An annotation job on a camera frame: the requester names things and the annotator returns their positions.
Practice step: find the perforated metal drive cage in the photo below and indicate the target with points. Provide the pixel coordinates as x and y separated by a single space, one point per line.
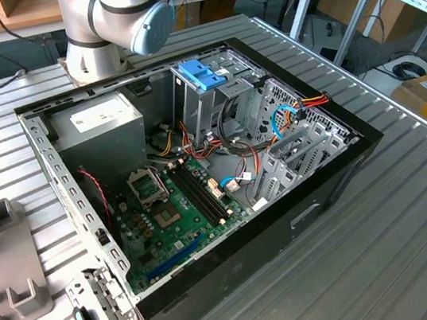
312 123

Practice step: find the black RAM slot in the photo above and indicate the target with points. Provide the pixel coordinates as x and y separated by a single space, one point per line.
198 195
207 188
194 198
202 191

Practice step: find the silver disk bay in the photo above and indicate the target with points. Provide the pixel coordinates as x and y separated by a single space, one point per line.
275 167

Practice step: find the small black flange clip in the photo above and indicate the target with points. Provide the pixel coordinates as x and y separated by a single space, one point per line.
101 237

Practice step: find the grey power supply unit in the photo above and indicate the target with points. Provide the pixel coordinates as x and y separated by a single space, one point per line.
102 144

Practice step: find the silver drive cage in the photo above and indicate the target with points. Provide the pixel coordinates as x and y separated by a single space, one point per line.
197 106

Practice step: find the small brown cardboard box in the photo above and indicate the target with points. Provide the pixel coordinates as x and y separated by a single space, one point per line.
215 8

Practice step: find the grey parts rack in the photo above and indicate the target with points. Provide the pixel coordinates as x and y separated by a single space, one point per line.
11 258

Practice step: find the green motherboard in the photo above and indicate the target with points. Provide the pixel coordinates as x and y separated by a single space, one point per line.
159 252

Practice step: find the brown wooden box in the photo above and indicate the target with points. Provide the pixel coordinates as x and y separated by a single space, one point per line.
13 4

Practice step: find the blue expansion slot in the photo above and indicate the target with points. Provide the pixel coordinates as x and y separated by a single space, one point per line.
176 258

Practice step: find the blue drive latch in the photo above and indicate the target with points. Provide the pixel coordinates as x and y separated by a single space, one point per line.
200 74

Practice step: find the black PC case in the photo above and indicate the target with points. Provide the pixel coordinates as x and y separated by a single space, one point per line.
253 266

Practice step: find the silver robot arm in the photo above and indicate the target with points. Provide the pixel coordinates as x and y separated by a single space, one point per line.
80 23

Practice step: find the hinged metal slot retainer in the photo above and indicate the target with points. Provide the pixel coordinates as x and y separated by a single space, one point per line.
106 301

